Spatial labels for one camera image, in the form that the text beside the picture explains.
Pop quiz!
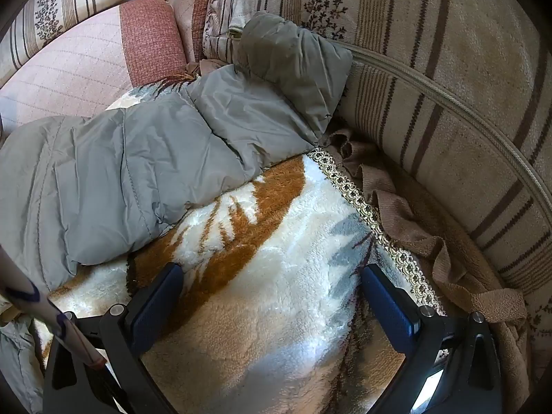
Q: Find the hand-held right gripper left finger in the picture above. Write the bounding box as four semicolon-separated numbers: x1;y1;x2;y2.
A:
42;262;186;414

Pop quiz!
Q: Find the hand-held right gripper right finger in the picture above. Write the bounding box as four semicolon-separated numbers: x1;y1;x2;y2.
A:
360;263;503;414

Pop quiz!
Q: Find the grey puffer jacket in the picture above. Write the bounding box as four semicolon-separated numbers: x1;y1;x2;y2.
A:
0;11;354;412

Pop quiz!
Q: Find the brown fringed sofa cover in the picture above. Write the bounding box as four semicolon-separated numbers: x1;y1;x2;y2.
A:
323;127;533;410

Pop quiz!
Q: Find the white blue-printed rod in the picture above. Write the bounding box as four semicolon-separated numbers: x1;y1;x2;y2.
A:
0;244;108;369

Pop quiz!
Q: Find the leaf-print fleece blanket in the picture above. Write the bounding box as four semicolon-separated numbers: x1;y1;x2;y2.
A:
26;69;449;414

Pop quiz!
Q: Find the long striped sofa back cushion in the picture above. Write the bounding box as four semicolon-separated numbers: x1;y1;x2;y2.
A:
207;0;552;354

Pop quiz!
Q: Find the pink sofa cushion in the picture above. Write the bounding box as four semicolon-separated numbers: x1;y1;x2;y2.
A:
0;0;188;139

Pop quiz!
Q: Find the short striped sofa cushion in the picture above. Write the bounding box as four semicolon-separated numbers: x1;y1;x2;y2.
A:
0;0;149;89

